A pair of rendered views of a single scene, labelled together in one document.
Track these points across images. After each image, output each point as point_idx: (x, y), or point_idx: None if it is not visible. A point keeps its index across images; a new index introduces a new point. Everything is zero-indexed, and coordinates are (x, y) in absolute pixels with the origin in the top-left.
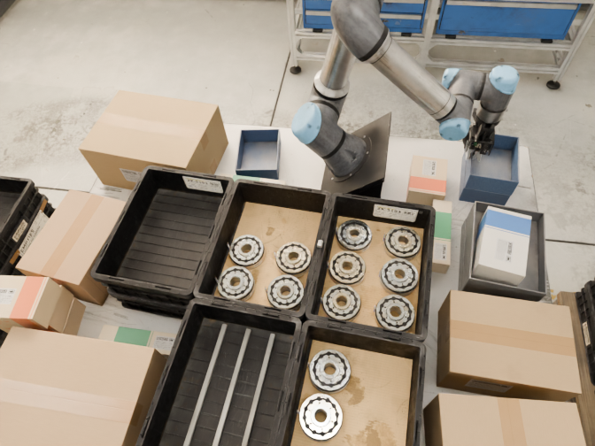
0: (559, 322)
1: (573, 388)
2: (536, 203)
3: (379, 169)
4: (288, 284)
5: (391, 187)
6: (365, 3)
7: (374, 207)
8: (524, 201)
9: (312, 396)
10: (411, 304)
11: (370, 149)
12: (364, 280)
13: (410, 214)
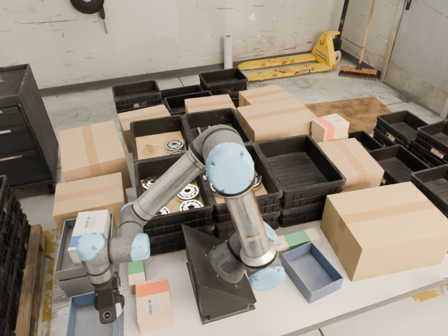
0: (61, 207)
1: (60, 184)
2: (50, 335)
3: (188, 233)
4: None
5: (185, 298)
6: (209, 128)
7: None
8: (61, 333)
9: (180, 147)
10: (145, 187)
11: (204, 257)
12: (176, 195)
13: None
